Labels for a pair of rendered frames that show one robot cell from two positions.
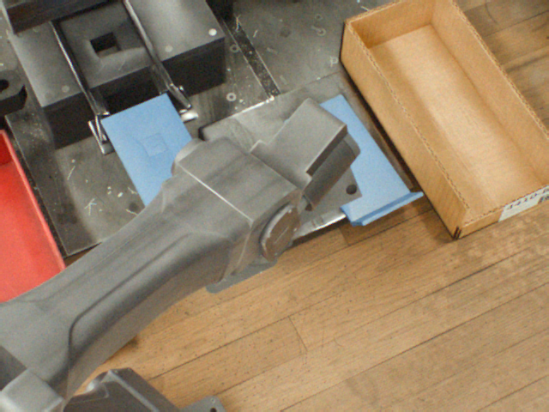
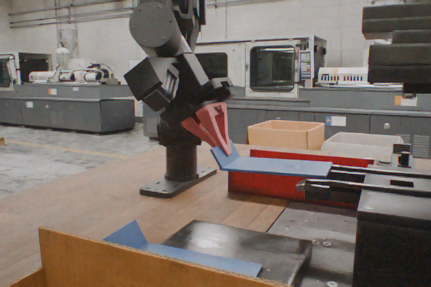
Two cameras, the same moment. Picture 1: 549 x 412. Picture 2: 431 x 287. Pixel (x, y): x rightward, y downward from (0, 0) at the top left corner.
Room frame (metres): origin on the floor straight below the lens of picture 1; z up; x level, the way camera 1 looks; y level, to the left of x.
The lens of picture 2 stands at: (0.84, -0.24, 1.11)
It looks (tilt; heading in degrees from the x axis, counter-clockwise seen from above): 9 degrees down; 143
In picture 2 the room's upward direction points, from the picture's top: straight up
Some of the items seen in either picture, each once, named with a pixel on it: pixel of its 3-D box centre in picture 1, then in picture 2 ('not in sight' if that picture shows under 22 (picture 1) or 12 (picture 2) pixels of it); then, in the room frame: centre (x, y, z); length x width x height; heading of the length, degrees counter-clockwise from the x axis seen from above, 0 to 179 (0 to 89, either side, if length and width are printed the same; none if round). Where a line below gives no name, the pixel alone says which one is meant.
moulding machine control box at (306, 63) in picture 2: not in sight; (307, 65); (-2.42, 3.59, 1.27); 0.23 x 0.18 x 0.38; 115
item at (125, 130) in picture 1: (166, 162); (271, 156); (0.49, 0.10, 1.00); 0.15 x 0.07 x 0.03; 30
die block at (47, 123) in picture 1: (121, 61); (406, 226); (0.65, 0.17, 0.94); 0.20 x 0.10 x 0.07; 119
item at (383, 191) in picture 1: (352, 157); (177, 256); (0.54, -0.08, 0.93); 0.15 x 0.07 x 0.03; 32
